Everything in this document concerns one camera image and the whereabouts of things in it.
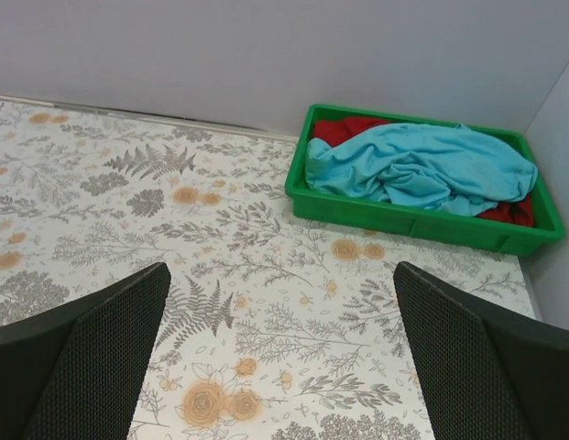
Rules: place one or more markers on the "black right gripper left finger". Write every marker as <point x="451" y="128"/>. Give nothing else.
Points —
<point x="76" y="371"/>

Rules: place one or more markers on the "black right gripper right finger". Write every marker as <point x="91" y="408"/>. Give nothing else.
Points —
<point x="485" y="371"/>

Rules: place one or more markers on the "turquoise t shirt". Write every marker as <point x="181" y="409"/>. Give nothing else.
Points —
<point x="455" y="170"/>

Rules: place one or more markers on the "green plastic bin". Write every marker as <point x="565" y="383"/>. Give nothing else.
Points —
<point x="449" y="229"/>

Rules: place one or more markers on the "floral tablecloth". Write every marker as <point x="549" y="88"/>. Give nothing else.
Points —
<point x="275" y="327"/>

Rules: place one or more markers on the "red t shirt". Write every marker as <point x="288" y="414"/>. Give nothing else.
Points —
<point x="335" y="133"/>

